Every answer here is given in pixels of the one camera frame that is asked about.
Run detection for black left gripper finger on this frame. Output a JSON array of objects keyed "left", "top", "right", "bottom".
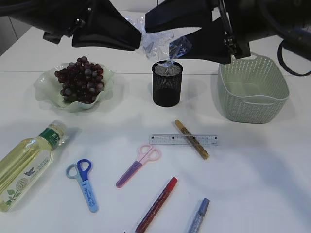
[{"left": 72, "top": 0, "right": 141, "bottom": 51}]

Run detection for gold glitter pen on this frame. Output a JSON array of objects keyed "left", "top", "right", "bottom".
[{"left": 175, "top": 119, "right": 209, "bottom": 160}]

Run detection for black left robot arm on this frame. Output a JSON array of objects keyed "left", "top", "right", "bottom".
[{"left": 0, "top": 0, "right": 141, "bottom": 51}]

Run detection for red glitter pen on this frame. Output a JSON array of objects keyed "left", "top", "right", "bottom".
[{"left": 135, "top": 177, "right": 178, "bottom": 233}]

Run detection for green plastic woven basket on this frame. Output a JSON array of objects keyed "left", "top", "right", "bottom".
[{"left": 217, "top": 53, "right": 290, "bottom": 124}]

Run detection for green wavy glass plate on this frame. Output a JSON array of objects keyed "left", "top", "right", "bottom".
[{"left": 34, "top": 63, "right": 114, "bottom": 112}]

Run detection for blue glitter pen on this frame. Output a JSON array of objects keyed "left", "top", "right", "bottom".
[{"left": 188, "top": 198, "right": 210, "bottom": 233}]

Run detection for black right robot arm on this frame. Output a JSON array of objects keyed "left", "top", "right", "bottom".
[{"left": 145, "top": 0, "right": 311, "bottom": 74}]

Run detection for clear plastic ruler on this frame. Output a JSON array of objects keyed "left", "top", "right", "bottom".
[{"left": 149, "top": 134, "right": 219, "bottom": 146}]

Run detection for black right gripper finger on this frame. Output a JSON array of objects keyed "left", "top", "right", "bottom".
[
  {"left": 144, "top": 0, "right": 216, "bottom": 33},
  {"left": 181, "top": 20, "right": 231, "bottom": 64}
]

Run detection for blue scissors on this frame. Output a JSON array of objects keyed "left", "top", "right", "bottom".
[{"left": 66, "top": 159, "right": 98, "bottom": 213}]

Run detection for purple grape bunch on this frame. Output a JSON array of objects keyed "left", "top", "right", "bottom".
[{"left": 54, "top": 56, "right": 104, "bottom": 104}]

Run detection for black mesh pen holder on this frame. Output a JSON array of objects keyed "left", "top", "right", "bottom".
[{"left": 152, "top": 61, "right": 183, "bottom": 107}]

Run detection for pink purple scissors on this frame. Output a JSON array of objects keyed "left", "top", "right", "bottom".
[{"left": 116, "top": 144, "right": 161, "bottom": 188}]

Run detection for clear plastic sheet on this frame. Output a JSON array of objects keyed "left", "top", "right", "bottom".
[{"left": 127, "top": 17, "right": 192, "bottom": 67}]

